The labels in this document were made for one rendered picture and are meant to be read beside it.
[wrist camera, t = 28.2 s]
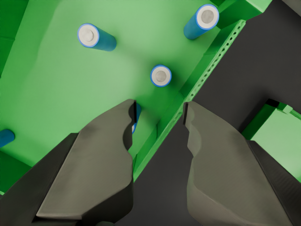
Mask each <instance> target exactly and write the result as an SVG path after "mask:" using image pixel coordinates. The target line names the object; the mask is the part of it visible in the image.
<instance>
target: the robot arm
mask: <svg viewBox="0 0 301 226"><path fill-rule="evenodd" d="M134 123H137V101H136V100H133V99H127V100H125V101H123V102H122V103H120V104H118V105H116V106H115V107H113V108H111V109H109V110H108V111H106V112H104V113H102V114H100V115H99V116H97V117H96V118H94V119H93V120H92V121H90V122H89V123H88V124H87V125H86V126H84V127H83V128H82V129H81V130H80V131H79V132H78V133H70V134H69V135H68V136H67V137H66V138H64V139H63V140H62V141H61V142H60V143H59V144H58V145H56V146H55V147H54V148H53V149H52V150H51V151H50V152H49V153H48V154H47V155H45V156H44V157H43V158H42V159H41V160H40V161H39V162H37V163H36V164H35V165H34V166H33V167H32V168H31V169H29V170H28V171H27V172H26V173H25V174H24V175H23V176H22V177H20V178H19V179H18V180H17V181H16V182H15V183H14V184H13V185H12V186H11V187H10V188H9V189H8V190H7V191H6V192H5V193H4V194H3V195H2V196H1V198H0V226H115V225H114V224H115V223H116V222H117V221H119V220H120V219H121V218H123V217H124V216H126V215H127V214H128V213H129V212H130V211H131V210H132V208H133V159H132V156H131V155H130V153H129V152H128V150H129V149H130V147H131V146H132V144H133V138H132V126H133V125H134ZM183 125H185V126H186V127H187V129H188V130H189V139H188V144H187V147H188V149H189V150H190V151H191V153H192V154H193V159H192V162H191V167H190V172H189V179H188V183H187V209H188V212H189V213H190V215H191V216H192V217H193V218H194V219H195V220H197V221H198V222H199V223H200V224H202V225H203V226H301V183H300V182H299V181H298V180H297V179H296V178H295V177H294V176H292V175H291V174H290V173H289V172H288V171H287V170H286V169H285V168H284V167H283V166H282V165H281V164H280V163H279V162H278V161H276V160H275V159H274V158H273V157H272V156H271V155H270V154H269V153H268V152H267V151H265V150H264V149H263V148H262V147H261V146H260V145H259V144H258V143H257V142H256V141H254V140H247V139H246V138H245V137H244V136H243V135H242V134H241V133H240V132H239V131H237V130H236V129H235V128H234V127H233V126H232V125H230V124H229V123H228V122H226V121H225V120H223V119H222V118H220V117H219V116H217V115H215V114H214V113H212V112H211V111H209V110H207V109H206V108H204V107H202V106H201V105H199V104H198V103H196V102H194V101H189V102H184V104H183Z"/></svg>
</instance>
